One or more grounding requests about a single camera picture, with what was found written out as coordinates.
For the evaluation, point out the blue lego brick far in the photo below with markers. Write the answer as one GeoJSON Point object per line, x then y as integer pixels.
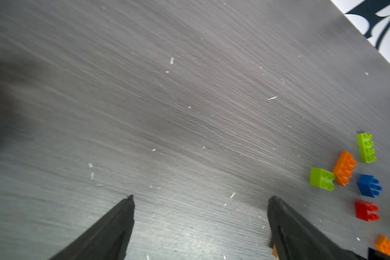
{"type": "Point", "coordinates": [369, 186]}

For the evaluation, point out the small green lego brick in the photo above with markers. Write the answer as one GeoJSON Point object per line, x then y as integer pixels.
{"type": "Point", "coordinates": [322, 179]}

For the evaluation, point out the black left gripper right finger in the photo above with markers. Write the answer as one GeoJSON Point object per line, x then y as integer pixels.
{"type": "Point", "coordinates": [298, 239]}

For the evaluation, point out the orange lego brick near clock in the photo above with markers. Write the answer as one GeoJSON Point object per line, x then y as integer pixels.
{"type": "Point", "coordinates": [383, 245]}

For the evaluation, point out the orange lego brick far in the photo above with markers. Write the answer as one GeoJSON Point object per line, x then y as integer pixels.
{"type": "Point", "coordinates": [344, 168]}

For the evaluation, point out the red lego brick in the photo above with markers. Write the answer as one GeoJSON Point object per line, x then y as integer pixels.
{"type": "Point", "coordinates": [366, 211]}

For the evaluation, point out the long green lego brick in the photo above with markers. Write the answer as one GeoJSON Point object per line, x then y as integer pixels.
{"type": "Point", "coordinates": [366, 148]}

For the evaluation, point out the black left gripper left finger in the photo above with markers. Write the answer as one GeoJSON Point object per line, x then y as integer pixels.
{"type": "Point", "coordinates": [107, 239]}

